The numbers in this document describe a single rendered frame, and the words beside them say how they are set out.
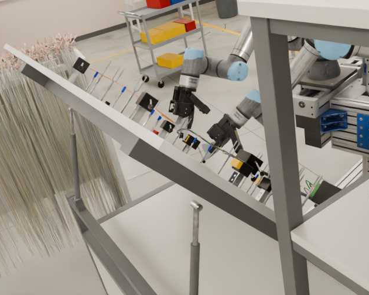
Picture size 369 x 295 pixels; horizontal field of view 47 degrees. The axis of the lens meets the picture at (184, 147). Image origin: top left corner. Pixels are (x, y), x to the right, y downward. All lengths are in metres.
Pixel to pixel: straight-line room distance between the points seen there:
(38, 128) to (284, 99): 1.75
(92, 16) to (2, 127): 7.75
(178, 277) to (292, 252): 0.91
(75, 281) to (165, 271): 1.43
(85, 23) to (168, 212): 8.13
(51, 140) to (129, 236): 0.70
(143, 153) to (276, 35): 0.33
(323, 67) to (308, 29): 1.56
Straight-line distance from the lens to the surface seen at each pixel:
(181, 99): 1.70
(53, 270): 3.23
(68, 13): 9.76
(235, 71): 1.64
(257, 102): 1.73
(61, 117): 2.28
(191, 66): 1.68
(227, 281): 1.61
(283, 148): 0.67
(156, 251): 1.79
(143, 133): 0.68
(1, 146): 2.26
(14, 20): 9.67
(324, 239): 0.75
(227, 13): 8.73
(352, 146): 2.19
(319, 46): 1.62
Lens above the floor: 1.97
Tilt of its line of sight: 28 degrees down
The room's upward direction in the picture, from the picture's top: 13 degrees counter-clockwise
